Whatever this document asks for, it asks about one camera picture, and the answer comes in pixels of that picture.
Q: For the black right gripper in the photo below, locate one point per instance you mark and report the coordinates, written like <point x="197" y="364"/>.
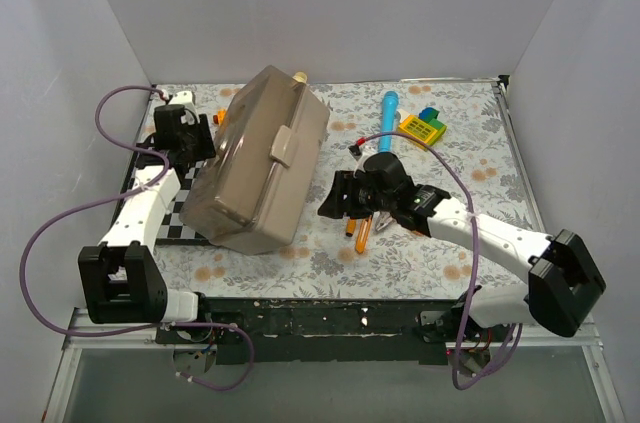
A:
<point x="345" y="183"/>

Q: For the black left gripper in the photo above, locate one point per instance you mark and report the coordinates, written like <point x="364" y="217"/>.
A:
<point x="202" y="129"/>

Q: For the taupe plastic tool box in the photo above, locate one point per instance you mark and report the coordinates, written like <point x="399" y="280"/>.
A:
<point x="249" y="198"/>

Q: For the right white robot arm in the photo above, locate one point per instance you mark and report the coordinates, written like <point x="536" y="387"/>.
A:
<point x="559" y="282"/>

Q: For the orange utility knife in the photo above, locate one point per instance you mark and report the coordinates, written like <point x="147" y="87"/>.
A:
<point x="363" y="234"/>

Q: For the yellow toy brick car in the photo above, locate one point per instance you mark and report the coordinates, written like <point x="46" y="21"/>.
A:
<point x="219" y="117"/>

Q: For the black white checkerboard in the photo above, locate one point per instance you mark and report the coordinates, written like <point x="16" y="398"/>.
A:
<point x="175" y="213"/>

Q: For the yellow green toy block house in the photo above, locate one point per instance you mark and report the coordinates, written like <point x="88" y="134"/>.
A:
<point x="425" y="127"/>

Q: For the blue toy microphone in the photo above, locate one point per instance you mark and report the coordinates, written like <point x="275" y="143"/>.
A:
<point x="389" y="108"/>

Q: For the floral table mat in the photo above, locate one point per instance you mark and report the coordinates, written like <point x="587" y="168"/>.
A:
<point x="474" y="157"/>

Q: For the orange handled pliers in bag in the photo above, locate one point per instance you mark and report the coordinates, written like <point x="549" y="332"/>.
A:
<point x="383" y="220"/>

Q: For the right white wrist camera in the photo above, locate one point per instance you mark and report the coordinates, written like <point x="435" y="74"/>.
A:
<point x="360" y="154"/>

